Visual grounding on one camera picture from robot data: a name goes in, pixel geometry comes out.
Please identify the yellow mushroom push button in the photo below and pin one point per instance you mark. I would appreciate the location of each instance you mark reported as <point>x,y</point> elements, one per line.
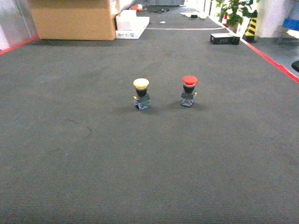
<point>142,98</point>

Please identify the red mushroom push button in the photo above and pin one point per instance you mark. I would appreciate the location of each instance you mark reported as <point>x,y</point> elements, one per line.
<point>188,94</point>

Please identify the white flat box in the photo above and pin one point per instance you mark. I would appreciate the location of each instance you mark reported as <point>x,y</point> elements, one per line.
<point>129,25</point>

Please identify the black rectangular box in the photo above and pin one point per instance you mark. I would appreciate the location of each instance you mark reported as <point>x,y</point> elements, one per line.
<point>224,38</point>

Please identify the large cardboard box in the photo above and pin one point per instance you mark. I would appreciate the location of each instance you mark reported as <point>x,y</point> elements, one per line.
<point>91,20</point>

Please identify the potted green plant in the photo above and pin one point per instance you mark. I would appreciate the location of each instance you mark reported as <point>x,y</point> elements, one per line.
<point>233,12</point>

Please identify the yellow black striped post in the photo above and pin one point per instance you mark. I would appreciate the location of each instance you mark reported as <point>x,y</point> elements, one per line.
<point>249,34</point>

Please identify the red conveyor side rail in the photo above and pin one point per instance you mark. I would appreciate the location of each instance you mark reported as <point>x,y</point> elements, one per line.
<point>273,62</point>

